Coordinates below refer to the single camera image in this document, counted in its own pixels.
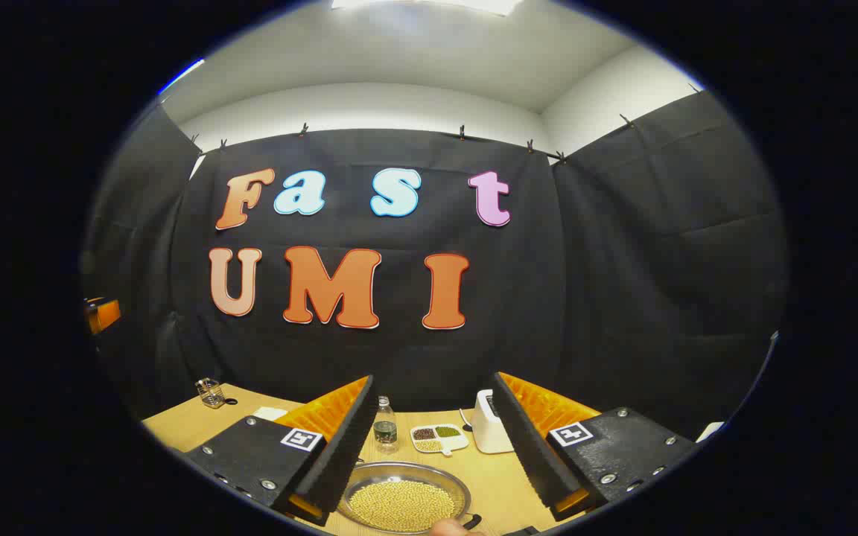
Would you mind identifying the wire mesh holder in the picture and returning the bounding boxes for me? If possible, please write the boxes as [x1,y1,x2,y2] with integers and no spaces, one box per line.
[195,378,226,409]

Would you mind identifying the white divided tray of beans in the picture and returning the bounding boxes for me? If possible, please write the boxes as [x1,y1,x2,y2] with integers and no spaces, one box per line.
[410,424,470,456]

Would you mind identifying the row of black cloth clips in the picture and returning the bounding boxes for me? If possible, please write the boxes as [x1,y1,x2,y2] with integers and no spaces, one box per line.
[189,83,702,166]

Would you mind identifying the stainless steel pot of soybeans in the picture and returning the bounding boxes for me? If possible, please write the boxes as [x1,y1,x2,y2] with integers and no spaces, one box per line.
[336,460,483,535]

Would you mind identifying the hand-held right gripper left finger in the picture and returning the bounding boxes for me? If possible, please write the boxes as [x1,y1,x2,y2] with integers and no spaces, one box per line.
[183,374,378,526]

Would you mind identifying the white toaster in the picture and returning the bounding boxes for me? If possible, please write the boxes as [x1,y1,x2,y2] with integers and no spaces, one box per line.
[471,389,515,455]

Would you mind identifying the ceiling light panel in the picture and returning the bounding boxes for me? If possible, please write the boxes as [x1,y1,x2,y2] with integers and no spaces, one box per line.
[331,0,523,16]

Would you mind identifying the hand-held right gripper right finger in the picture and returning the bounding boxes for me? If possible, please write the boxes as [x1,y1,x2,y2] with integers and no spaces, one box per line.
[490,371,700,522]

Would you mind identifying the black backdrop cloth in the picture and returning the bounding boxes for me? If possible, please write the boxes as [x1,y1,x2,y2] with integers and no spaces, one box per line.
[79,89,791,440]

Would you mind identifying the clear plastic water bottle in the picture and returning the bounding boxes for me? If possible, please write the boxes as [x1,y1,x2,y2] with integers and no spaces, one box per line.
[373,396,398,455]

